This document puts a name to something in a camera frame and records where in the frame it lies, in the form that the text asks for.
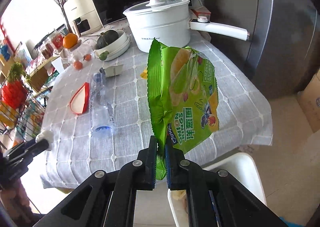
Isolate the red white triangular container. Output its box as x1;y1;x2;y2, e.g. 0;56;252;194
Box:
69;82;90;115

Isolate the green onion rings bag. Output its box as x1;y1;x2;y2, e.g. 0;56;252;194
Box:
147;39;219;180

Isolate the white trash bin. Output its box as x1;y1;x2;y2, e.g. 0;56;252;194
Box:
167;151;267;227

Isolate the person's left hand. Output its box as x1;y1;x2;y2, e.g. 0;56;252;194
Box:
0;179;33;220

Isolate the grey checked tablecloth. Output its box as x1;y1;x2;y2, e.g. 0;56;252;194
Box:
39;24;274;189

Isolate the red mesh bag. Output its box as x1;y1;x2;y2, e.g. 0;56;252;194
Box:
1;80;28;110

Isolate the clear crushed plastic bottle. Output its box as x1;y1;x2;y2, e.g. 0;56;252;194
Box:
89;67;115;132

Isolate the small tomato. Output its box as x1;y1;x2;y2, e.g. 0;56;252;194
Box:
73;60;83;70
83;54;92;61

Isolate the small white paper carton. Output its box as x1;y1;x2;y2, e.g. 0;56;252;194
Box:
103;64;124;78

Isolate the green lime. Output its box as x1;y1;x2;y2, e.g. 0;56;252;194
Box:
99;51;109;61

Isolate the orange fruit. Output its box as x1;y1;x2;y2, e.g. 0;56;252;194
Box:
63;33;78;49

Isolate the red lidded glass jar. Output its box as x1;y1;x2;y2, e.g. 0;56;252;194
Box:
50;30;63;51

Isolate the dark green squash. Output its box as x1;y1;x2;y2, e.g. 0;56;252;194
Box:
95;30;119;50

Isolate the lower cardboard box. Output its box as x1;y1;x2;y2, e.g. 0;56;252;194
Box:
297;70;320;132

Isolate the white air fryer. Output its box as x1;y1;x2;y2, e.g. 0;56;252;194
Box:
65;0;103;36

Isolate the white electric cooking pot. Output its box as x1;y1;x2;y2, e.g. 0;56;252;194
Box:
123;0;249;53

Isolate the dark grey refrigerator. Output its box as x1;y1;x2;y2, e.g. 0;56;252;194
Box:
204;0;319;99

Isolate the black wire rack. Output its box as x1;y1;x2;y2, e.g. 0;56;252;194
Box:
1;80;46;143

